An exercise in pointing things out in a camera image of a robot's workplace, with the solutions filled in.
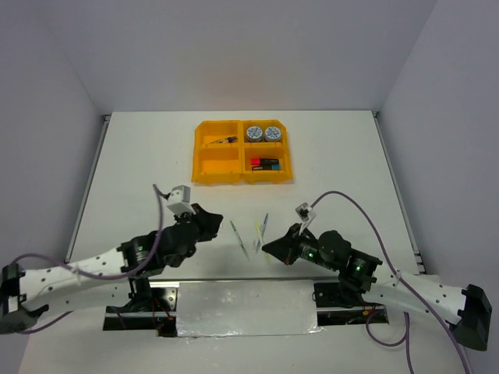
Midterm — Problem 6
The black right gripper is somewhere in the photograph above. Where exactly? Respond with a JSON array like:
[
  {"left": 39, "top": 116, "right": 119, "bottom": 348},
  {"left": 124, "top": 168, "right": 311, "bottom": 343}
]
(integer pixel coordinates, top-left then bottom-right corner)
[{"left": 263, "top": 223, "right": 338, "bottom": 271}]

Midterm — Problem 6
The blue clear pen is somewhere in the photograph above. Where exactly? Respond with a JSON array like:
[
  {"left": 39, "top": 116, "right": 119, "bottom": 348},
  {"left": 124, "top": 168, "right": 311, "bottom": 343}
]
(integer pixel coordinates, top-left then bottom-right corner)
[{"left": 255, "top": 213, "right": 269, "bottom": 252}]

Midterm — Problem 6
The yellow clear pen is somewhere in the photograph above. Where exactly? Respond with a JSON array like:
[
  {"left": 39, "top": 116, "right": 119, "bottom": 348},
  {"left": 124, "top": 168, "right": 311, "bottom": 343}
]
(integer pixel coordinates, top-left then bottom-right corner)
[{"left": 255, "top": 221, "right": 271, "bottom": 264}]

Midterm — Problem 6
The green clear pen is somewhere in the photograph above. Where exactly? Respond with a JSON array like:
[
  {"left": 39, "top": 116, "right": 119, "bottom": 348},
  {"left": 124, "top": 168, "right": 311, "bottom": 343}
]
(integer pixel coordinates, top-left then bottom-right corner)
[{"left": 229, "top": 220, "right": 250, "bottom": 261}]

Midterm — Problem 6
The black highlighter orange tip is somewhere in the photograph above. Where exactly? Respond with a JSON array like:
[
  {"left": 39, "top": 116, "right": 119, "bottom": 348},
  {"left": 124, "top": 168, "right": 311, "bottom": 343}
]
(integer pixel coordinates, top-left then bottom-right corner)
[{"left": 250, "top": 158, "right": 279, "bottom": 166}]

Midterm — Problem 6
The black highlighter blue tip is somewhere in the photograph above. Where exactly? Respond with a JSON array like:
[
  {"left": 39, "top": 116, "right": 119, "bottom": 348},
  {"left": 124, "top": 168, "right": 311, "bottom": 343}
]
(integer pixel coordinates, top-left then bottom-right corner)
[{"left": 252, "top": 164, "right": 281, "bottom": 171}]

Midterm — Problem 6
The small glue bottle blue cap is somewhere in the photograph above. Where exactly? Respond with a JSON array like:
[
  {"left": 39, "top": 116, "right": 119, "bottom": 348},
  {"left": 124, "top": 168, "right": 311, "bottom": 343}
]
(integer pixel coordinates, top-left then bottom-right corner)
[{"left": 207, "top": 136, "right": 238, "bottom": 145}]

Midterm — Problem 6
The round blue-white tin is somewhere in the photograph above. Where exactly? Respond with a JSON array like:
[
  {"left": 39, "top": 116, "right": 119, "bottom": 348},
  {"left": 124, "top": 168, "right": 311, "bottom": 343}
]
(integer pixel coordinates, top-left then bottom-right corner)
[
  {"left": 264, "top": 125, "right": 282, "bottom": 143},
  {"left": 245, "top": 125, "right": 264, "bottom": 143}
]

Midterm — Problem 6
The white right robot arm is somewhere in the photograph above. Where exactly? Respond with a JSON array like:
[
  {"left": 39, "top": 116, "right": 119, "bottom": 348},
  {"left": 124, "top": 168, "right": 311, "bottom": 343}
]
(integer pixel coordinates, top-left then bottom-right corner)
[{"left": 262, "top": 224, "right": 493, "bottom": 351}]

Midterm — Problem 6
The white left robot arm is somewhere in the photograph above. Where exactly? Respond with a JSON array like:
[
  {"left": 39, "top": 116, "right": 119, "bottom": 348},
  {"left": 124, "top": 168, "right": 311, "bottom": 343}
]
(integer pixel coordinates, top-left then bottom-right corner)
[{"left": 1, "top": 203, "right": 223, "bottom": 334}]

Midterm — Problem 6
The orange four-compartment organizer tray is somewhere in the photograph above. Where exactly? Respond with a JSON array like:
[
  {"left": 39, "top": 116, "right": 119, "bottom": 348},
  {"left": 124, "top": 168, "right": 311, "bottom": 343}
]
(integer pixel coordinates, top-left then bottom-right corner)
[{"left": 191, "top": 119, "right": 293, "bottom": 185}]

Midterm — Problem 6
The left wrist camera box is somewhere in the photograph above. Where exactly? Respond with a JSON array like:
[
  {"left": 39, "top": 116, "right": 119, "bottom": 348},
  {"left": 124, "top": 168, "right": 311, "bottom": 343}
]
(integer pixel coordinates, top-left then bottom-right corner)
[{"left": 166, "top": 185, "right": 194, "bottom": 216}]

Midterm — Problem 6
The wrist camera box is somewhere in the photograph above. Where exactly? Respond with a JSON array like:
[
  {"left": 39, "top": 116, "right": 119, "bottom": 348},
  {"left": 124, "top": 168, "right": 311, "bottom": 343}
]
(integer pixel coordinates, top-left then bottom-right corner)
[
  {"left": 295, "top": 203, "right": 316, "bottom": 234},
  {"left": 166, "top": 185, "right": 194, "bottom": 216}
]

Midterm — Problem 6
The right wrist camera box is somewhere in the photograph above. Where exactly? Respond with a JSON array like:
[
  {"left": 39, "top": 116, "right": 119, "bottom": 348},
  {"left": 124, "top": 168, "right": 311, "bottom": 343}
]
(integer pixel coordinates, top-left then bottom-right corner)
[{"left": 295, "top": 203, "right": 316, "bottom": 234}]

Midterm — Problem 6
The foil-covered base plate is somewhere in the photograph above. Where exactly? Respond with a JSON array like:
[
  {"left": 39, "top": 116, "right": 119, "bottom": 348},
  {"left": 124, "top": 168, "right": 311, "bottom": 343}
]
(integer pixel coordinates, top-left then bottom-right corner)
[{"left": 176, "top": 280, "right": 320, "bottom": 337}]

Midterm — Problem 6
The black mounting rail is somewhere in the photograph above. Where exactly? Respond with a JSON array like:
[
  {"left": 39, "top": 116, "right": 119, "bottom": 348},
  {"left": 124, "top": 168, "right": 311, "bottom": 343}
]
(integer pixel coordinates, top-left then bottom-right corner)
[{"left": 102, "top": 279, "right": 388, "bottom": 338}]

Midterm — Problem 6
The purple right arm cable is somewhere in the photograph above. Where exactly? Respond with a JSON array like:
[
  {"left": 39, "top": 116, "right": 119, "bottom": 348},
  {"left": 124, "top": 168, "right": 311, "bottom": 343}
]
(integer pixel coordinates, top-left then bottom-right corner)
[{"left": 310, "top": 190, "right": 472, "bottom": 374}]

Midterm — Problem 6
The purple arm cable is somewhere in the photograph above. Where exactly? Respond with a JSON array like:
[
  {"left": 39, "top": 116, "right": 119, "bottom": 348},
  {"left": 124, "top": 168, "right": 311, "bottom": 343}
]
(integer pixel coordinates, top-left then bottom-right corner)
[
  {"left": 310, "top": 190, "right": 472, "bottom": 374},
  {"left": 7, "top": 183, "right": 172, "bottom": 335}
]

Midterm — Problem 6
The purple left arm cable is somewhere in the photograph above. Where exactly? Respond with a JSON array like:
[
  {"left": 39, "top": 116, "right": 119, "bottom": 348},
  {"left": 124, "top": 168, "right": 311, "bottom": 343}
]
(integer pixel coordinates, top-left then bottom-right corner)
[{"left": 7, "top": 183, "right": 172, "bottom": 335}]

